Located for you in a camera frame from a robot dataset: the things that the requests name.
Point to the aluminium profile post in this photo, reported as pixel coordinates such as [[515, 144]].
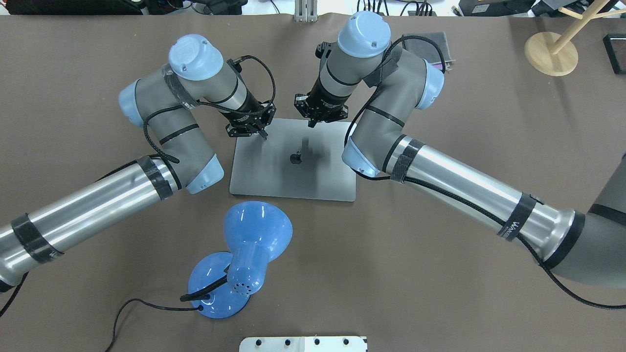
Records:
[[305, 11]]

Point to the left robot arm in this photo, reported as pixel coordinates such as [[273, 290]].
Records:
[[161, 103]]

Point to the black frame at table edge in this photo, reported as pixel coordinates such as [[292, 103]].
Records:
[[615, 45]]

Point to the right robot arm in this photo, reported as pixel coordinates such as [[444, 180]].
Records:
[[500, 129]]

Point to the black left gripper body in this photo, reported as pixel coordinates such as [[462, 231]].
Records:
[[250, 106]]

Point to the silver laptop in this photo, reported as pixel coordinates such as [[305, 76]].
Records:
[[294, 161]]

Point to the white metal plate with screws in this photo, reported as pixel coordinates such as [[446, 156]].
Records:
[[304, 344]]

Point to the wooden stand with round base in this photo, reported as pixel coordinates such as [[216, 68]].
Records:
[[553, 53]]

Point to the blue desk lamp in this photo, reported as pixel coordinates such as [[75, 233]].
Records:
[[222, 283]]

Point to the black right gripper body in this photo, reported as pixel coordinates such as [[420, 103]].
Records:
[[323, 99]]

